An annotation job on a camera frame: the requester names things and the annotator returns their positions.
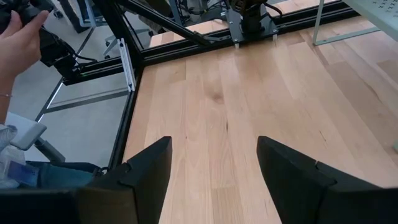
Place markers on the black bulky device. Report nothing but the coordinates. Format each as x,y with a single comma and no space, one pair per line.
28,9

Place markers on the grey chair armrest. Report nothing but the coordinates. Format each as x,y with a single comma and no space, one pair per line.
29,135

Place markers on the pale perforated metal desk riser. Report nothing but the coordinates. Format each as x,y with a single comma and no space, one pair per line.
379,12

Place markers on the person's hand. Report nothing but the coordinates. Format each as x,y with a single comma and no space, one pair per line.
18,46

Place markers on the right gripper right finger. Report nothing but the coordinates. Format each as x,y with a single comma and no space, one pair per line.
289,186

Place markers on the person's leg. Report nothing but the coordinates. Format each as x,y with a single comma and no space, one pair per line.
62,177

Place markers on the white frame bracket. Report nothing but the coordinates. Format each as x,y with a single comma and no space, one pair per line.
127,68

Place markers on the black table-level camera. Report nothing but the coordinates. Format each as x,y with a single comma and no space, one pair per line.
56,49

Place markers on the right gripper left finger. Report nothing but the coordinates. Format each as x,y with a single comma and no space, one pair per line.
146,186

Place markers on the person's forearm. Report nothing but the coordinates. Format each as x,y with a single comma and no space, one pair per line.
4,105

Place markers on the black table frame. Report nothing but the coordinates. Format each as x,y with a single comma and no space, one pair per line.
122,137

